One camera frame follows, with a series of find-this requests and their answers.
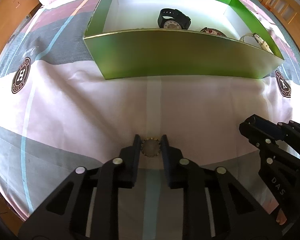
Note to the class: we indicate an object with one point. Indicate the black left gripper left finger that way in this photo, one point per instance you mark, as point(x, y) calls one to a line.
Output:
point(128, 169)

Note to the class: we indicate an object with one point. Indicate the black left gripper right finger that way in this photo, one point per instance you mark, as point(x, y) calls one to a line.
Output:
point(174, 164)

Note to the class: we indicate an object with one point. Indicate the cream strap watch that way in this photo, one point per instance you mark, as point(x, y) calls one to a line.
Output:
point(262, 43)

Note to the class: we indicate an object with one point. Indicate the black wrist watch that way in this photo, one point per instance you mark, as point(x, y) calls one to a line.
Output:
point(173, 19)

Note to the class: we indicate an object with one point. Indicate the person hand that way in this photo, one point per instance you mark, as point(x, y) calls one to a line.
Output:
point(280, 216)

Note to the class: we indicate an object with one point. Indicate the green cardboard box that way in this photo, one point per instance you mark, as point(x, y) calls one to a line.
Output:
point(124, 40)

